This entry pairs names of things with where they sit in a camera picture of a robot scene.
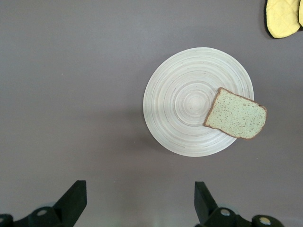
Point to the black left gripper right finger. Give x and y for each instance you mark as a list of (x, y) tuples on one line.
[(206, 203)]

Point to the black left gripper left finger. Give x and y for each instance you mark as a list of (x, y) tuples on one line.
[(71, 198)]

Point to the brown-crusted bread slice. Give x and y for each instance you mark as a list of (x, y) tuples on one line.
[(236, 116)]

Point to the round light wooden plate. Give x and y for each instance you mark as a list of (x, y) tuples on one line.
[(184, 82)]

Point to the brown table cover sheet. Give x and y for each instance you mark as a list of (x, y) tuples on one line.
[(71, 94)]

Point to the yellow quilted oven mitt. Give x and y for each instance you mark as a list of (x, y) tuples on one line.
[(301, 11), (281, 19)]

